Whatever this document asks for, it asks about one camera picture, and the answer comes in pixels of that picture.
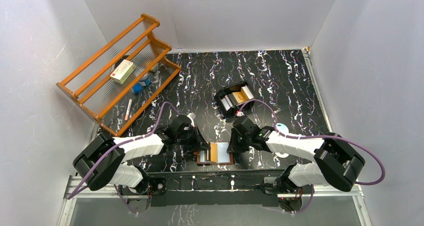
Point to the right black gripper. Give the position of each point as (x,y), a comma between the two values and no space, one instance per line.
(233,145)

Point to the orange wooden rack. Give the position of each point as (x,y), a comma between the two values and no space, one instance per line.
(91,87)

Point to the black card tray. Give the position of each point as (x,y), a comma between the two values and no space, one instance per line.
(227,93)

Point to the white card in tray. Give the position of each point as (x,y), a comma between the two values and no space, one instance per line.
(247,92)

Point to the blue small bottle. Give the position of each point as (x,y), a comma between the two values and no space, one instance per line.
(145,80)

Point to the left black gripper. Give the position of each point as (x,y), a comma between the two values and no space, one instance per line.
(197,137)

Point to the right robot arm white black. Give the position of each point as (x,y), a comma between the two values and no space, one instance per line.
(332,161)

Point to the gold credit card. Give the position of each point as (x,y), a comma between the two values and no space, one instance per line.
(239,97)
(214,152)

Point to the silver card in tray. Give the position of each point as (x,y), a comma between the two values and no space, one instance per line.
(226,104)

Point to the brown leather card holder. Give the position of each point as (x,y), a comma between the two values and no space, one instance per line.
(225,158)

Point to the pink white pen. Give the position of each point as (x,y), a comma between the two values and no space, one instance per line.
(128,109)

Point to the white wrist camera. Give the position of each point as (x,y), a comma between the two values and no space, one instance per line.
(191,116)
(239,113)

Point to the blue small block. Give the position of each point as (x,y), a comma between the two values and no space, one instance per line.
(137,88)

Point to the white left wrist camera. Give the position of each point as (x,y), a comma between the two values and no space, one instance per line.
(191,116)

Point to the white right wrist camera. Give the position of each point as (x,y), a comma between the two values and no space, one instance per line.
(239,113)

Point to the white red small box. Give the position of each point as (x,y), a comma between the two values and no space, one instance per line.
(123,71)

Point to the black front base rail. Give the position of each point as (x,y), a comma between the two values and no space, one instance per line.
(240,187)

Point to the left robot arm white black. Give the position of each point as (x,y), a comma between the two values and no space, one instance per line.
(103,161)

